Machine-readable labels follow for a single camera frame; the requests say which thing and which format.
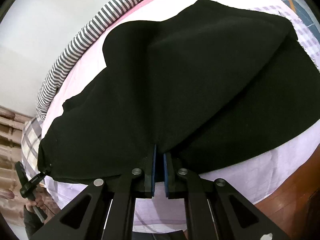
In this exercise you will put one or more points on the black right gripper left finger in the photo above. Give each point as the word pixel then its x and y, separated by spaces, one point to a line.
pixel 138 182

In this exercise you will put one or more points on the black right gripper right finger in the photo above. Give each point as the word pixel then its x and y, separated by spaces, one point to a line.
pixel 180 183

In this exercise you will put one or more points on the black pants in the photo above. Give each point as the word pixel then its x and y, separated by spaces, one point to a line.
pixel 213 86

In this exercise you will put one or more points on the left hand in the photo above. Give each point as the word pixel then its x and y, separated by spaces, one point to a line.
pixel 45 202

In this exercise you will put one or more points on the plaid pillow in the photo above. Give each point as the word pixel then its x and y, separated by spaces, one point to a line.
pixel 31 137

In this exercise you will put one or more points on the pink bed sheet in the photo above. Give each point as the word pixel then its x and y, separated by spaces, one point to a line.
pixel 255 178

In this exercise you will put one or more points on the grey white striped bolster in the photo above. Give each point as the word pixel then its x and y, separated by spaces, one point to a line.
pixel 112 11

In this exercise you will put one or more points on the white floral blanket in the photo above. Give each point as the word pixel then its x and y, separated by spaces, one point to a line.
pixel 287 0

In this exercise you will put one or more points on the brown wooden bed frame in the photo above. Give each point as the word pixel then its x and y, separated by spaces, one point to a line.
pixel 288 206

